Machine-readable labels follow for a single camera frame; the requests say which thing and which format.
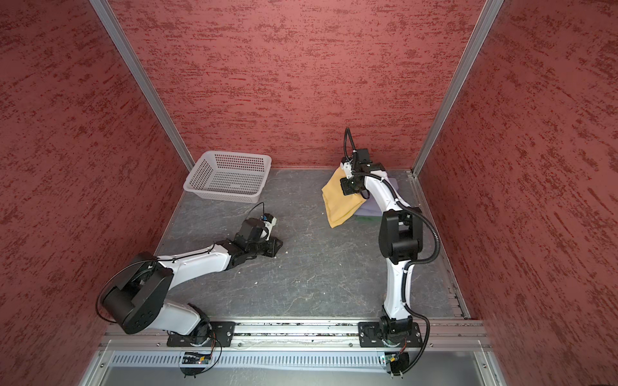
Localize aluminium corner post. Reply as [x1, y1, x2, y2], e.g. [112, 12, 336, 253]
[412, 0, 504, 179]
[89, 0, 195, 170]

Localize left aluminium corner post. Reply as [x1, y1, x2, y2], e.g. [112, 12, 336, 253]
[89, 0, 195, 170]

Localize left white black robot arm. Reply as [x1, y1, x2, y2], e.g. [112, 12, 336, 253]
[95, 213, 283, 347]

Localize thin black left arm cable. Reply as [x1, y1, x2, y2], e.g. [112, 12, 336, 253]
[95, 201, 267, 324]

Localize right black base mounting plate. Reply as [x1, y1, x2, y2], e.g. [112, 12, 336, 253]
[357, 318, 423, 348]

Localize right small circuit board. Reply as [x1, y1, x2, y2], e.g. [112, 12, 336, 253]
[381, 352, 410, 376]

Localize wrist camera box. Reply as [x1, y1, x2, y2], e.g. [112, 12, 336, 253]
[262, 213, 277, 238]
[341, 157, 353, 179]

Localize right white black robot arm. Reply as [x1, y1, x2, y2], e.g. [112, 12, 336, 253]
[341, 149, 423, 347]

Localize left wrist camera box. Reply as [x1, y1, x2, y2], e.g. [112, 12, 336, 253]
[262, 213, 277, 238]

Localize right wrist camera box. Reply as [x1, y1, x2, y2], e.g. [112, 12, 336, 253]
[341, 157, 353, 179]

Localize black corrugated cable conduit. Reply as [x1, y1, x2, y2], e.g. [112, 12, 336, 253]
[342, 127, 441, 376]

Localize small circuit board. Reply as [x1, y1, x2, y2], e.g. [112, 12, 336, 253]
[181, 352, 212, 367]
[381, 352, 410, 376]

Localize left small circuit board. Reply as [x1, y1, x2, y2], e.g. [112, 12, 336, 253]
[181, 352, 212, 367]

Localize aluminium front rail frame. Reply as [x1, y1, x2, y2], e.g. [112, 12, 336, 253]
[81, 318, 506, 385]

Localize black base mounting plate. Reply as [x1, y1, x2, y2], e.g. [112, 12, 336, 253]
[357, 318, 423, 348]
[167, 321, 237, 350]

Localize yellow skirt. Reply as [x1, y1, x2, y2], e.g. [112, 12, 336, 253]
[322, 167, 366, 228]

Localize lavender skirt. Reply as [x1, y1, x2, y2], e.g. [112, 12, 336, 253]
[355, 177, 400, 216]

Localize green skirt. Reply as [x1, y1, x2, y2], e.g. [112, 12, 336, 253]
[352, 216, 381, 223]

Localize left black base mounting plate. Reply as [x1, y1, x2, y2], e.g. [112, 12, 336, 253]
[167, 321, 237, 350]

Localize white plastic laundry basket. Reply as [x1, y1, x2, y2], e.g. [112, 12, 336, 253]
[183, 151, 272, 204]

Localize right aluminium corner post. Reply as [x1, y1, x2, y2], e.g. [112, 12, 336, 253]
[412, 0, 504, 179]

